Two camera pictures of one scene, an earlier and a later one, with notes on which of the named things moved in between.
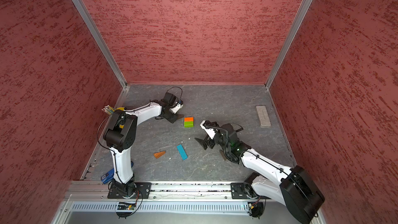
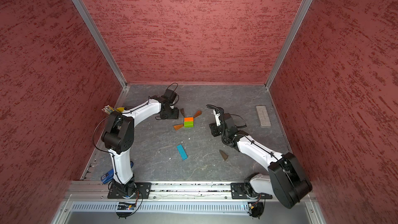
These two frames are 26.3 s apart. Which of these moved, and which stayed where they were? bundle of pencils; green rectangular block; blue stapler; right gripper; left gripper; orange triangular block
Moved: orange triangular block; right gripper
Stayed: blue stapler; bundle of pencils; left gripper; green rectangular block
